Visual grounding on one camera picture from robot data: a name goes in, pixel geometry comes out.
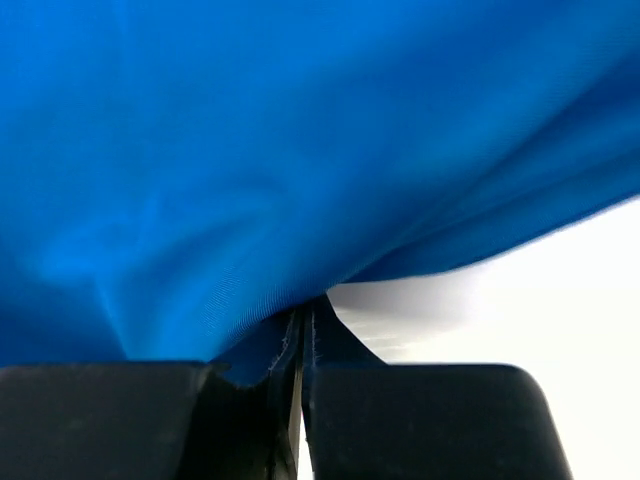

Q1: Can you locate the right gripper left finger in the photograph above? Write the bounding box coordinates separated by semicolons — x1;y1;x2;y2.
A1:
1;362;279;479

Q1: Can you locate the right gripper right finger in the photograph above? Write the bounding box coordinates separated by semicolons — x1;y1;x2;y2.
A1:
299;297;571;480

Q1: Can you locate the blue cloth napkin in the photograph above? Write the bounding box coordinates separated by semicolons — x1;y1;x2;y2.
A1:
1;1;639;365

